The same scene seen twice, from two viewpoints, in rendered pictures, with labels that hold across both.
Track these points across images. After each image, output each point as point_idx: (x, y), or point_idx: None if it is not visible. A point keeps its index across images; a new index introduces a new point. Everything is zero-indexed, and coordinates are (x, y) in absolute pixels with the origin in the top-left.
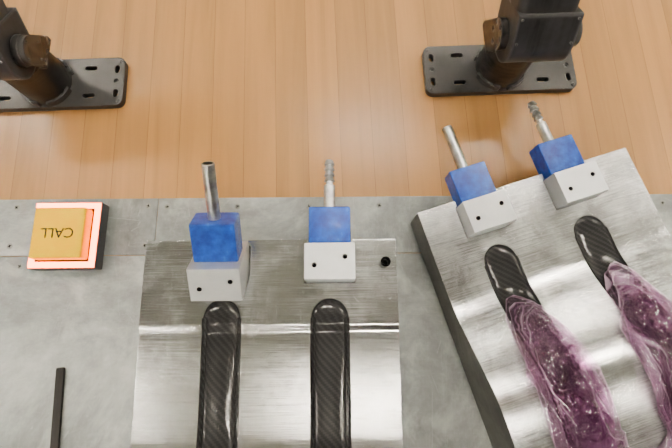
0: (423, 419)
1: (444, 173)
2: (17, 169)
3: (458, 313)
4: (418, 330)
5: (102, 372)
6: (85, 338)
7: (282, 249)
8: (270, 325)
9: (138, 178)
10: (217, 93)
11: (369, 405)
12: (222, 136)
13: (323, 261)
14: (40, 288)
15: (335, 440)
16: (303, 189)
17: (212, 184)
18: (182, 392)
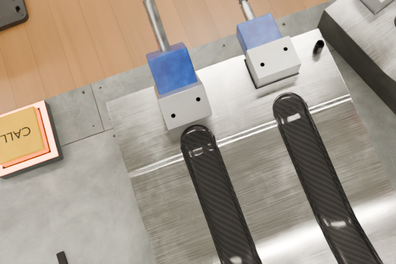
0: (392, 182)
1: None
2: None
3: (392, 75)
4: (358, 112)
5: (98, 243)
6: (72, 220)
7: (226, 68)
8: (241, 132)
9: (65, 73)
10: None
11: (352, 167)
12: (125, 15)
13: (269, 59)
14: (15, 193)
15: (334, 207)
16: (213, 33)
17: (157, 16)
18: (187, 214)
